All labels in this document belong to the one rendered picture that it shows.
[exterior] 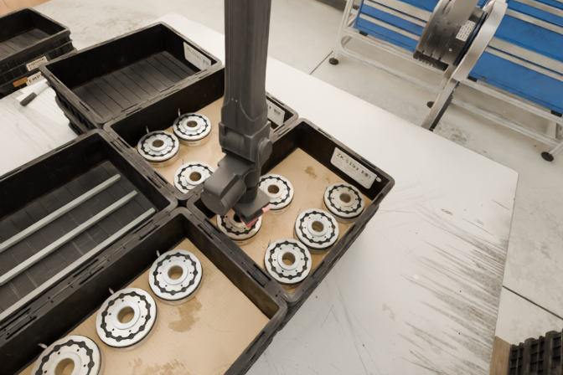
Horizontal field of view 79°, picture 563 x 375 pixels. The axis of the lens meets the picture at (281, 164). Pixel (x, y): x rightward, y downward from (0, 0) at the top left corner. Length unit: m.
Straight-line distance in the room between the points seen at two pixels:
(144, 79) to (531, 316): 1.97
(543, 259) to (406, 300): 1.45
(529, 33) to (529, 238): 1.17
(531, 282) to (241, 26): 2.01
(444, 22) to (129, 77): 0.91
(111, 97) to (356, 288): 0.87
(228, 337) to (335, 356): 0.27
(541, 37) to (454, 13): 1.60
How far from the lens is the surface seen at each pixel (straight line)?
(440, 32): 0.98
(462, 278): 1.10
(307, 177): 0.92
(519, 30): 2.54
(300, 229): 0.80
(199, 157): 0.94
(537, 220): 2.51
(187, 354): 0.73
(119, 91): 1.16
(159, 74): 1.21
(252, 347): 0.63
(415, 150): 1.31
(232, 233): 0.77
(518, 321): 2.08
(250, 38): 0.47
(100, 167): 0.96
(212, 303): 0.75
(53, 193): 0.95
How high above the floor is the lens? 1.55
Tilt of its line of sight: 50 degrees down
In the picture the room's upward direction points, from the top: 12 degrees clockwise
